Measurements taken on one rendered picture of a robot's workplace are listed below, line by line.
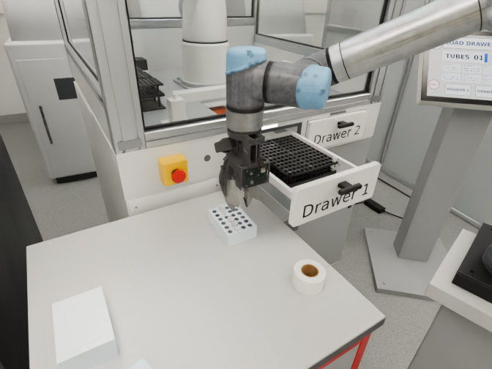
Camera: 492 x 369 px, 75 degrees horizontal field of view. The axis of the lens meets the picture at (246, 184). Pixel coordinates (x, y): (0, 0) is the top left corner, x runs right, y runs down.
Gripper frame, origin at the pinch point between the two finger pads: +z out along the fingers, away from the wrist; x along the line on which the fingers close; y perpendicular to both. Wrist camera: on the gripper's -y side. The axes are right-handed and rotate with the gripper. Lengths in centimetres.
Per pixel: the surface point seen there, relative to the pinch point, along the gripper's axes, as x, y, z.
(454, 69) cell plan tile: 106, -17, -19
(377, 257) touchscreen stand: 103, -22, 84
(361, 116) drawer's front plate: 67, -24, -3
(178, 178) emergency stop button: -9.2, -17.2, -0.4
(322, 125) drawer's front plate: 47, -24, -3
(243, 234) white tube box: 0.5, 1.9, 8.9
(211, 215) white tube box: -3.9, -7.7, 7.7
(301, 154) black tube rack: 26.9, -10.3, -2.6
